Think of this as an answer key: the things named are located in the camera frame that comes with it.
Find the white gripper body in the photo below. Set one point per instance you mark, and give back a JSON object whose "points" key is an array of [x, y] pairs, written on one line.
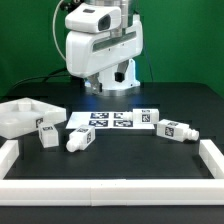
{"points": [[87, 54]]}

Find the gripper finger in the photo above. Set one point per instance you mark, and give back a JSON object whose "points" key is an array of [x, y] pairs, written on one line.
{"points": [[121, 70], [95, 84]]}

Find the white square tabletop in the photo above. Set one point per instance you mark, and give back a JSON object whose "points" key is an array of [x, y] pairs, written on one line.
{"points": [[23, 116]]}

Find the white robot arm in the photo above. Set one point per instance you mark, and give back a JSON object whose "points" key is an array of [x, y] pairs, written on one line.
{"points": [[107, 76]]}

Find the paper sheet with tags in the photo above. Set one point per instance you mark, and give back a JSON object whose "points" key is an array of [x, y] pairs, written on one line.
{"points": [[104, 120]]}

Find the white U-shaped fence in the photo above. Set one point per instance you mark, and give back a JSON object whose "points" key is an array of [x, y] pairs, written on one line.
{"points": [[113, 192]]}

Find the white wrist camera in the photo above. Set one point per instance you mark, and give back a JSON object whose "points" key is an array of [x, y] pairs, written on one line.
{"points": [[93, 19]]}

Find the black camera stand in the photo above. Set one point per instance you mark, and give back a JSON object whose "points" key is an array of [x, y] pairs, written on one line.
{"points": [[71, 5]]}

